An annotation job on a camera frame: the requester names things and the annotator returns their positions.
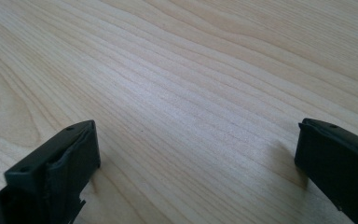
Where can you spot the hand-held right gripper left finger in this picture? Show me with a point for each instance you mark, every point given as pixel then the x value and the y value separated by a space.
pixel 59 171

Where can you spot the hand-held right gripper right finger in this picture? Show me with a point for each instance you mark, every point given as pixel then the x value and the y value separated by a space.
pixel 338 165

